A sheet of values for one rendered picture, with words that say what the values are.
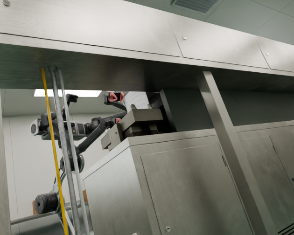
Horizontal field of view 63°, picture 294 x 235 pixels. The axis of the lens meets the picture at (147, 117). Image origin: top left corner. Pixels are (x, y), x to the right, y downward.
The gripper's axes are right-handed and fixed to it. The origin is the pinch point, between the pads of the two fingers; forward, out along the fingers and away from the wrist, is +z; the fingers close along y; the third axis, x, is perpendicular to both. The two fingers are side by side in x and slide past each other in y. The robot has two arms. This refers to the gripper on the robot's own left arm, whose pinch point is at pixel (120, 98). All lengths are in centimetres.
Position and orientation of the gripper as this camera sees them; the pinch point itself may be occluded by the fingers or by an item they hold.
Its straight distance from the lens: 171.8
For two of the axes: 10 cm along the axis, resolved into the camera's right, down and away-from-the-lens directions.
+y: -8.3, 0.4, -5.5
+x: 1.2, -9.6, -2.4
